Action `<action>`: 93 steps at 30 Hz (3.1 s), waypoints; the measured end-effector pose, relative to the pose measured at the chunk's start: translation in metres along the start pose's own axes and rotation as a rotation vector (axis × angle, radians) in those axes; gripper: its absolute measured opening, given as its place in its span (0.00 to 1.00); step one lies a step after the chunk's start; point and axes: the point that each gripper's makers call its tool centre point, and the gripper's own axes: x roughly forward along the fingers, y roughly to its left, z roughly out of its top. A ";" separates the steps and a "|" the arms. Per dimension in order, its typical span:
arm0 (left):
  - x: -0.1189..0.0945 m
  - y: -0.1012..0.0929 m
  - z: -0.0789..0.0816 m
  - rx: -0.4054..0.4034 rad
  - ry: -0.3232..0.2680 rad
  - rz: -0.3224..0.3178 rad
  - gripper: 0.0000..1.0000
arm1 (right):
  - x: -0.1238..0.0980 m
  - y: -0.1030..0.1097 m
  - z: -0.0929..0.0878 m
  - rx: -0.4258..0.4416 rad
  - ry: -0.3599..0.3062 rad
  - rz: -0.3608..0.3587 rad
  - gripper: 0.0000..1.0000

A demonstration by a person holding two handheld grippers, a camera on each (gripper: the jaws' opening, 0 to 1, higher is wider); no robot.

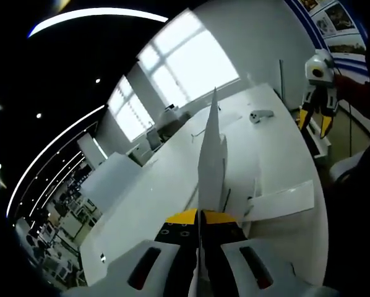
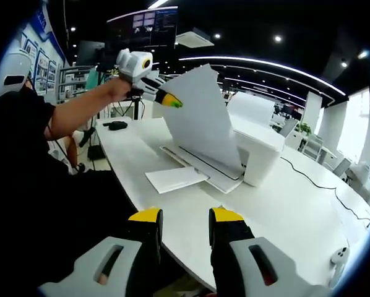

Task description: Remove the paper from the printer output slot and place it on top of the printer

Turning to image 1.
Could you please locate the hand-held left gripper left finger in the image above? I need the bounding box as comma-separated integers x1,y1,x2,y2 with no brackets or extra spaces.
64,208,201,297

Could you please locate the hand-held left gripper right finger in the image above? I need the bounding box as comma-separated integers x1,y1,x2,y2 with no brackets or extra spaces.
202,209,338,297

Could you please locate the white paper sheet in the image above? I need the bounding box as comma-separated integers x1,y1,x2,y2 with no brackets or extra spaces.
189,87,230,297

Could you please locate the small white controller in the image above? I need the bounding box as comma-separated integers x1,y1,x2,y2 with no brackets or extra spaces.
249,108,275,124

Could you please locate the group of office workstations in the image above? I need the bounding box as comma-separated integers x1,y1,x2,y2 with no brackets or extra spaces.
14,154,103,287

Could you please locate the large bright window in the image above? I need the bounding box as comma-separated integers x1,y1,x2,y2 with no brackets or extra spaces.
136,8,241,106

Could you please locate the white background machine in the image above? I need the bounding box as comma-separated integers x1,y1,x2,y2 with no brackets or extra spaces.
158,104,192,137

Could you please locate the long ceiling light strip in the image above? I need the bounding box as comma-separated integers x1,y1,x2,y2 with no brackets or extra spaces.
6,104,108,219
27,7,170,39

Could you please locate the small bright window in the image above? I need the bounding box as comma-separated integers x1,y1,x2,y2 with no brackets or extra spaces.
106,75,155,142

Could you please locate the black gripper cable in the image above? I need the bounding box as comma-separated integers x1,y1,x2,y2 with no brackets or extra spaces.
344,98,355,157

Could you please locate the blue white wall poster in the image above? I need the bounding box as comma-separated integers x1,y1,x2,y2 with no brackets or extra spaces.
291,0,370,74

